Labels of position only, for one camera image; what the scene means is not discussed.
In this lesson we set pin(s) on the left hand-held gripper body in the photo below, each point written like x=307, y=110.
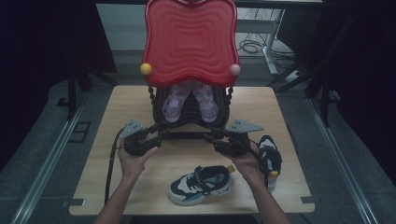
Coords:
x=137, y=144

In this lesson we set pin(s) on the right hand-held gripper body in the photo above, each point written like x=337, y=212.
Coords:
x=236, y=146

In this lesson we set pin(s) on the purple sandal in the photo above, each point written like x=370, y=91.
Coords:
x=176, y=102
x=205, y=102

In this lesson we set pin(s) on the navy and white sneaker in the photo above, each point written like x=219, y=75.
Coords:
x=199, y=186
x=274, y=155

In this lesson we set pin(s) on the red and black shoe rack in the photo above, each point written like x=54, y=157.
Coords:
x=190, y=40

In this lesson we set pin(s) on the person's left hand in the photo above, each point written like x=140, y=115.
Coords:
x=134, y=166

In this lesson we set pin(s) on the person's right hand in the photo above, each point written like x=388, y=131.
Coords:
x=250, y=165

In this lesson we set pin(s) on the white power strip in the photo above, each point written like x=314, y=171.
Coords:
x=293, y=76

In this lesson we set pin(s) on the dark curtain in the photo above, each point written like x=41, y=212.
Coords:
x=373, y=77
x=31, y=62

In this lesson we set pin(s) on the metal floor rail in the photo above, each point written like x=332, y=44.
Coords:
x=342, y=168
x=46, y=168

